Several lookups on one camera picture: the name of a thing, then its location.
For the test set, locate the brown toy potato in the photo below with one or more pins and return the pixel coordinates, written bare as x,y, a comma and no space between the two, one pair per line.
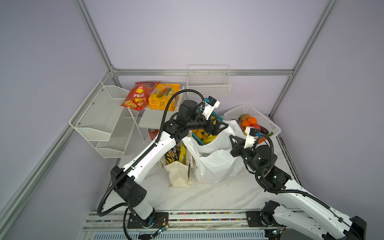
244,117

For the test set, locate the black yellow chips bag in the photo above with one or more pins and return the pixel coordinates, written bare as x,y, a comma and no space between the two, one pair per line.
171,157

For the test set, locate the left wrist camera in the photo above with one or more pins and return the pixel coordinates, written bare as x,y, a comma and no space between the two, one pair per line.
210,104

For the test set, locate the dark wrinkled toy eggplant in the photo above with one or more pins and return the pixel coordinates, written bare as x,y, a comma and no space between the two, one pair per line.
264,130

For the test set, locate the white wire wall basket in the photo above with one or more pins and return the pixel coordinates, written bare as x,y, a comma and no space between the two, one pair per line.
209,80

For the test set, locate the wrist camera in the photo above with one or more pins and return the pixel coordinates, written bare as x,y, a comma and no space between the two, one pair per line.
210,104
252,135

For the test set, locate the large yellow banana bunch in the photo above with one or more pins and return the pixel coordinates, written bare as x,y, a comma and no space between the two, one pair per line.
204,137

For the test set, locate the red chips bag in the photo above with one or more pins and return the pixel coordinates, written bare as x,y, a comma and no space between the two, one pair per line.
138,97

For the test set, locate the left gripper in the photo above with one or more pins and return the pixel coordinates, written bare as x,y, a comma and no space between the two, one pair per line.
217,123

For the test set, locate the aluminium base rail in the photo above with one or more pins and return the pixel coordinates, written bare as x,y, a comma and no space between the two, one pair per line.
179,225

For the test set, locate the white plastic basket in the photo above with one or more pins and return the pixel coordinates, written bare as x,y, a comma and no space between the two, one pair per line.
262,120

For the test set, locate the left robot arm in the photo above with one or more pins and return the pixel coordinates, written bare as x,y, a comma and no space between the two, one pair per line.
126,190

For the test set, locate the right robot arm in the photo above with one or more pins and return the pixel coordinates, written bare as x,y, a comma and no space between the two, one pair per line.
322,221

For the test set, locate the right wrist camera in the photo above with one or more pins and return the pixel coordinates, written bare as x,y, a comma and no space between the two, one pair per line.
252,135

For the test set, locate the orange toy fruit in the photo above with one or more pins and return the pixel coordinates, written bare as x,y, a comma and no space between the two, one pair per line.
252,120

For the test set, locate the red toy tomato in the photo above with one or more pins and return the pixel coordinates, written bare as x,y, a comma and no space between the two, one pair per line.
257,127

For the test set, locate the white mesh shelf rack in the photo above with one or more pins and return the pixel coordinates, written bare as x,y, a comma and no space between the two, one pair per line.
104,123

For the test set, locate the white plastic bag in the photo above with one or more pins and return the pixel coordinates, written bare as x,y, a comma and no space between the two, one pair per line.
213,162

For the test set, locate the beige canvas tote bag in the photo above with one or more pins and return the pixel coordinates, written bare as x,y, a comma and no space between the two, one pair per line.
180,175

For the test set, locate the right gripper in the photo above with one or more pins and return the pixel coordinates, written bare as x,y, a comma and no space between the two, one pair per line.
236,146

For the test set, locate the teal plastic basket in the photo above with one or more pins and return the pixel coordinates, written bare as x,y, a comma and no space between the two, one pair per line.
199,142

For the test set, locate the orange snack bag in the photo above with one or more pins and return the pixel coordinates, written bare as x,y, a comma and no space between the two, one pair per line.
161,95

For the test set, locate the yellow snack packet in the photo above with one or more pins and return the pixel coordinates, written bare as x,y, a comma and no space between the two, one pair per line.
183,154

